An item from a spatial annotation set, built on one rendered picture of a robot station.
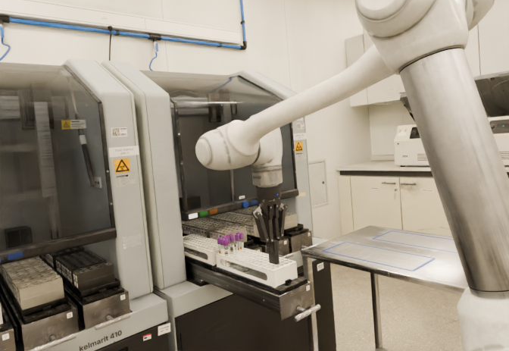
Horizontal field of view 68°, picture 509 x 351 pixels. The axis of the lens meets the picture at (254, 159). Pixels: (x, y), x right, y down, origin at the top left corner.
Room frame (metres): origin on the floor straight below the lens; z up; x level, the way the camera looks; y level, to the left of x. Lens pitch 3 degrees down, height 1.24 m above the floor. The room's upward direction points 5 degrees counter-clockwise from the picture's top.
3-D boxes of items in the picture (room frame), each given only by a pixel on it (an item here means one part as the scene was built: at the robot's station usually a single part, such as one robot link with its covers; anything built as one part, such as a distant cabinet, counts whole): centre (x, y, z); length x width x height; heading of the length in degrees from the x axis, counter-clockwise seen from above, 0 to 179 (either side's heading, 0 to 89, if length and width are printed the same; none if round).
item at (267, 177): (1.12, -0.03, 1.13); 0.09 x 0.09 x 0.06
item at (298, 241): (1.90, 0.02, 0.78); 0.73 x 0.14 x 0.09; 40
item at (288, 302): (1.30, 0.12, 0.78); 0.73 x 0.14 x 0.09; 40
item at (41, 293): (1.07, 0.65, 0.85); 0.12 x 0.02 x 0.06; 131
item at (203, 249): (1.44, 0.23, 0.83); 0.30 x 0.10 x 0.06; 40
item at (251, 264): (1.20, 0.03, 0.83); 0.30 x 0.10 x 0.06; 40
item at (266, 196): (1.12, -0.03, 1.06); 0.08 x 0.07 x 0.09; 130
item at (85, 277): (1.17, 0.53, 0.85); 0.12 x 0.02 x 0.06; 130
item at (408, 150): (3.27, -1.63, 1.22); 0.62 x 0.56 x 0.64; 128
